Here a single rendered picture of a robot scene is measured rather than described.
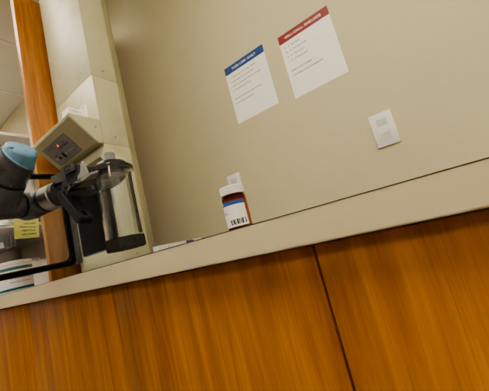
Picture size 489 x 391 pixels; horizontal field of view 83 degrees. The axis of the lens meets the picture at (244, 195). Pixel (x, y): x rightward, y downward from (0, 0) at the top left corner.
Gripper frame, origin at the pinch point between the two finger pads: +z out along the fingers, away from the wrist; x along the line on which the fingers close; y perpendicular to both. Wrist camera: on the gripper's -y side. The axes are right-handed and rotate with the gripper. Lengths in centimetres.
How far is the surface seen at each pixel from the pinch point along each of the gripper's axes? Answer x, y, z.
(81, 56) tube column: 23, 65, -22
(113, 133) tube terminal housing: 27.0, 29.4, -18.3
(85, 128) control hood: 16.4, 29.6, -21.1
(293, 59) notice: 46, 36, 57
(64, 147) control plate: 20, 29, -37
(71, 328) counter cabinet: -7.7, -35.0, -14.7
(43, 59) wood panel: 32, 86, -52
